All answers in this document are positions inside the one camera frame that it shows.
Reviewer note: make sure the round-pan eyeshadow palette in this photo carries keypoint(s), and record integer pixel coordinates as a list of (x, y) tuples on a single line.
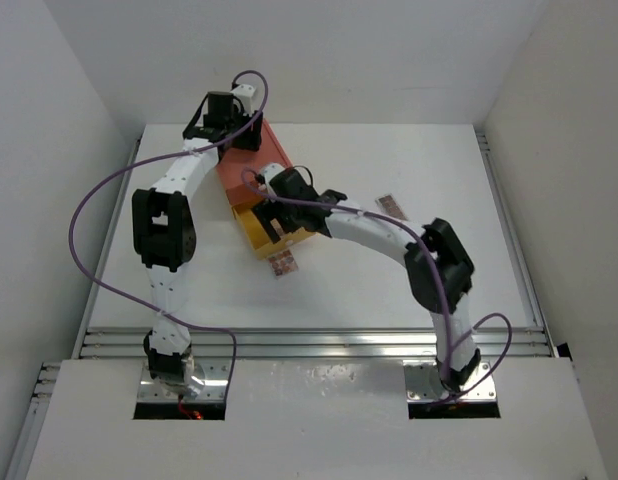
[(282, 263)]

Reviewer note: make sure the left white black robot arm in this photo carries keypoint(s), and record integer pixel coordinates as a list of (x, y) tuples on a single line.
[(164, 234)]

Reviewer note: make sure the aluminium rail frame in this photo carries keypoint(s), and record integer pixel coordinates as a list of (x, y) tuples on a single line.
[(114, 323)]

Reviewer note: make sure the long brown eyeshadow palette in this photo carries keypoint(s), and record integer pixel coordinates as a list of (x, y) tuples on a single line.
[(389, 206)]

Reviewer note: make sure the white front cover panel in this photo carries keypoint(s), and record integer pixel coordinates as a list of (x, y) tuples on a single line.
[(305, 420)]

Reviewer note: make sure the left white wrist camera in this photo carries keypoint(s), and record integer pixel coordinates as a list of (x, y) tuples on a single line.
[(245, 95)]

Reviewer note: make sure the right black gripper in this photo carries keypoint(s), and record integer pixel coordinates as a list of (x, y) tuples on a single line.
[(271, 210)]

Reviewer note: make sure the orange drawer box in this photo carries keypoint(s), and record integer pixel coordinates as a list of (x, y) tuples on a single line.
[(236, 160)]

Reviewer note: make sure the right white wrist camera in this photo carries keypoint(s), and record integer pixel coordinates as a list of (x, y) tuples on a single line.
[(266, 176)]

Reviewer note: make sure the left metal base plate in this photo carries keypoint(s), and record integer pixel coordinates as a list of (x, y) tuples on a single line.
[(206, 384)]

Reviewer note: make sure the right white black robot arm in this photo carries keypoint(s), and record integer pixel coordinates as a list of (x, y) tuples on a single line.
[(438, 267)]

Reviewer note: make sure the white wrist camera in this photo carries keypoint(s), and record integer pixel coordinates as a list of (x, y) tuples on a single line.
[(266, 176), (245, 95)]

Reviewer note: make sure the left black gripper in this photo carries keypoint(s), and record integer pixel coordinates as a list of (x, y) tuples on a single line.
[(252, 139)]

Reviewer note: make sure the yellow drawer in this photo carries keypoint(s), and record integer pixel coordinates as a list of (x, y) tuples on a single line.
[(260, 243)]

